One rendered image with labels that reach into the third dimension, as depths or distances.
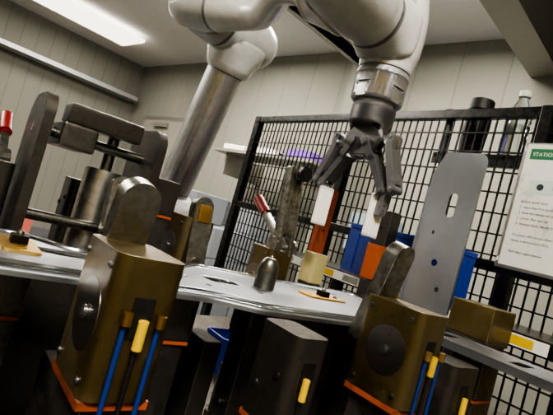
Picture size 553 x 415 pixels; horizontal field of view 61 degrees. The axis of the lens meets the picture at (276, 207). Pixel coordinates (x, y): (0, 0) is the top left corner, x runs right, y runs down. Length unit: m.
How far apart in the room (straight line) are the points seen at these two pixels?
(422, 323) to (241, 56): 0.90
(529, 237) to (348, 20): 0.72
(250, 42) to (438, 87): 3.15
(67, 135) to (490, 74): 3.72
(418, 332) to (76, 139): 0.53
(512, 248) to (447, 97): 3.08
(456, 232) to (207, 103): 0.72
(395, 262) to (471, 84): 3.62
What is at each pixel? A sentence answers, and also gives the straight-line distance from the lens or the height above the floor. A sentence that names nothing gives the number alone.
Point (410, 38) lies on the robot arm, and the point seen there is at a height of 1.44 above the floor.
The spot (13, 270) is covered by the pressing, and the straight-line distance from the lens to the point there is 0.49.
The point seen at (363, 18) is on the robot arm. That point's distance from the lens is 0.72.
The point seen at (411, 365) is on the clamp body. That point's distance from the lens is 0.59.
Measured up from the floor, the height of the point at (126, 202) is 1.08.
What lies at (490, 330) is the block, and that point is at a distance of 0.89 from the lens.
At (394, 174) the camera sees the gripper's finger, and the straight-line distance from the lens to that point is 0.74.
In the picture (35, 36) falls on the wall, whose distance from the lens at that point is 7.59.
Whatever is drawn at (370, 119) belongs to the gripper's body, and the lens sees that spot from 0.79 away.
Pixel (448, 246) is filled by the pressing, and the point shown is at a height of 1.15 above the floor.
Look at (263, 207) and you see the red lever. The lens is 0.96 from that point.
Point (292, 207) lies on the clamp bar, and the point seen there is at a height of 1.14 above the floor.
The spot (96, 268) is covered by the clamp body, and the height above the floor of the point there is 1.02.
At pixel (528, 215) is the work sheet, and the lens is 1.24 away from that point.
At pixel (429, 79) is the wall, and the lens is 4.37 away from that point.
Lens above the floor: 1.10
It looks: 2 degrees up
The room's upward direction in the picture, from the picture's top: 16 degrees clockwise
